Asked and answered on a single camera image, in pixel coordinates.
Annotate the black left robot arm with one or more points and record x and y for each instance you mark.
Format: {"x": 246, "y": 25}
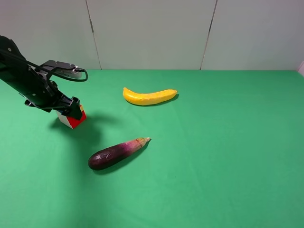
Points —
{"x": 15, "y": 70}

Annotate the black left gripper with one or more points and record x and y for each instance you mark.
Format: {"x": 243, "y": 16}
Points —
{"x": 45, "y": 95}

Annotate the purple eggplant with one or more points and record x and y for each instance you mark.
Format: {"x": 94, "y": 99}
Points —
{"x": 110, "y": 156}

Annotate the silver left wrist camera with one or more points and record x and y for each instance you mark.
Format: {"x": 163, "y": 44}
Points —
{"x": 62, "y": 68}

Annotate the multicolour puzzle cube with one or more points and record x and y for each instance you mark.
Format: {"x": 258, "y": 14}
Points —
{"x": 70, "y": 121}

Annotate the yellow banana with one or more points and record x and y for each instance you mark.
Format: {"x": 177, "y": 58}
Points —
{"x": 149, "y": 98}

